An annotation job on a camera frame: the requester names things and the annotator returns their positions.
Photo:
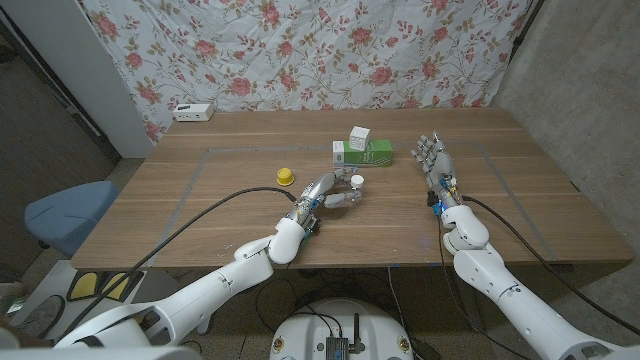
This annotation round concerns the white table leg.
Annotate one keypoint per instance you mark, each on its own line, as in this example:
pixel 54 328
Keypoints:
pixel 204 325

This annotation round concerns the clear white-capped medicine bottle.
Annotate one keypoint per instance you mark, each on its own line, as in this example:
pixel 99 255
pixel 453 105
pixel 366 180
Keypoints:
pixel 356 182

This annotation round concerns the black backdrop stand pole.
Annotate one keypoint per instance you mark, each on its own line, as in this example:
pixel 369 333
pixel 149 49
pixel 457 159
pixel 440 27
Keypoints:
pixel 526 22

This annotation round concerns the floral backdrop cloth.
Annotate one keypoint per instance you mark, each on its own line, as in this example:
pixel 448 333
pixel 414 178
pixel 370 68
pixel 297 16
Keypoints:
pixel 310 55

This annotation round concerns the green flexible straws box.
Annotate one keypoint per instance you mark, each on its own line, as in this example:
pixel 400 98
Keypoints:
pixel 372 157

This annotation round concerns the yellow bottle cap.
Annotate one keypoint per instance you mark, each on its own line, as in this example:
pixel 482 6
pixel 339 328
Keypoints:
pixel 285 176

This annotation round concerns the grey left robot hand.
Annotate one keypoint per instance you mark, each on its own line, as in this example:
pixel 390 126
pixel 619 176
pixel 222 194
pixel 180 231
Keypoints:
pixel 320 192

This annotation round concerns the white power strip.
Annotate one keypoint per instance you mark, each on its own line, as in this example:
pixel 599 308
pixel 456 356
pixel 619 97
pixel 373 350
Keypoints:
pixel 192 112

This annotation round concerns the yellow black foot pedal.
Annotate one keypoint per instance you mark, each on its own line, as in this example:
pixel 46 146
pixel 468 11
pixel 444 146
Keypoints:
pixel 117 283
pixel 82 286

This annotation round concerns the grey table leg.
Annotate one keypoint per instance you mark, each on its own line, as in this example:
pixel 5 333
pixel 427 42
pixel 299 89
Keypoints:
pixel 470 310

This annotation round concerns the blue padded stool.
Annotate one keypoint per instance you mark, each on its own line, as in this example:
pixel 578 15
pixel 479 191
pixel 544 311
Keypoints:
pixel 70 212

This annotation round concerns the white board panel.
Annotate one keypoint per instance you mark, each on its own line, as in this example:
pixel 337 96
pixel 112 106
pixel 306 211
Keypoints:
pixel 85 65

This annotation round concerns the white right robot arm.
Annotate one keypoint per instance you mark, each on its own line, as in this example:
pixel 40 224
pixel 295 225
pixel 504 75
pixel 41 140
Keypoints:
pixel 510 290

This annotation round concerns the white robot torso base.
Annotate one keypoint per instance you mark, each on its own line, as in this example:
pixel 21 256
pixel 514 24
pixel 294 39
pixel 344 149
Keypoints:
pixel 310 330

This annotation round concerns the white cube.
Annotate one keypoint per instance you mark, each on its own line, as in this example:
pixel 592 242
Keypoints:
pixel 359 138

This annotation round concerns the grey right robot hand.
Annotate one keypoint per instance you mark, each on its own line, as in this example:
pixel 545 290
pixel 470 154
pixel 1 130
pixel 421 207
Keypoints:
pixel 437 165

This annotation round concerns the black electronics box with antenna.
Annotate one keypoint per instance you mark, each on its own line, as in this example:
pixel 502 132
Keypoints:
pixel 337 346

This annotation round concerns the grey slipper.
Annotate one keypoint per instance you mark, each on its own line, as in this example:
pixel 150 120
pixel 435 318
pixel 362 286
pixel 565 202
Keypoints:
pixel 45 316

